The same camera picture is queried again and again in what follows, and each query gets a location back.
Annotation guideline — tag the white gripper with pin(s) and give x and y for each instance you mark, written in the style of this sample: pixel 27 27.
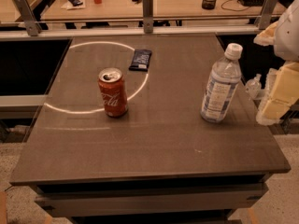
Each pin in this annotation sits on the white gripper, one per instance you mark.
pixel 288 34

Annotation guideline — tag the small clear bottle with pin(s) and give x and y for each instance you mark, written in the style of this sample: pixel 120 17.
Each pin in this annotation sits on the small clear bottle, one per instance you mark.
pixel 253 86

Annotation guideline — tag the grey table drawer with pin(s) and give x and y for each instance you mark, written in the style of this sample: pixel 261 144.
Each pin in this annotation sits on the grey table drawer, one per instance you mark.
pixel 141 201

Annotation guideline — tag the clear blue-label plastic bottle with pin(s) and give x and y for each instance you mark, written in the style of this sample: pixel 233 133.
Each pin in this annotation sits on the clear blue-label plastic bottle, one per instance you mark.
pixel 223 80

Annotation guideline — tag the grey metal bracket left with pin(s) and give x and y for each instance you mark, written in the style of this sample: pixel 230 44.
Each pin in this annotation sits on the grey metal bracket left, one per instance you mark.
pixel 32 26

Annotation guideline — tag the grey metal bracket right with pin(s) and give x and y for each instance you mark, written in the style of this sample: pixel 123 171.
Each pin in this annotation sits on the grey metal bracket right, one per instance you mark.
pixel 263 20

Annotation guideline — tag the red coke can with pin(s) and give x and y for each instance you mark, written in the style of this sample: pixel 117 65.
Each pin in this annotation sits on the red coke can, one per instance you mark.
pixel 112 88

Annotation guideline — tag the black mesh pen cup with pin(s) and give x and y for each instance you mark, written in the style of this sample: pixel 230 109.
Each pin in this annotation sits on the black mesh pen cup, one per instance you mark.
pixel 208 4

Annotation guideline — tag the dark blue snack bar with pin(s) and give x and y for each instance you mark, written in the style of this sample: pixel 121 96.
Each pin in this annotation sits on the dark blue snack bar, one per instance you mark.
pixel 141 60

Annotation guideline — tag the grey metal bracket middle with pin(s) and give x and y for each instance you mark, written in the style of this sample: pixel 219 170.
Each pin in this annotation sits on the grey metal bracket middle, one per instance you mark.
pixel 148 16

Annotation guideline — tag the grey metal bracket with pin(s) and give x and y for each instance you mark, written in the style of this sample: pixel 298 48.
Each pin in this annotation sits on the grey metal bracket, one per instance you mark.
pixel 148 16
pixel 263 20
pixel 32 26

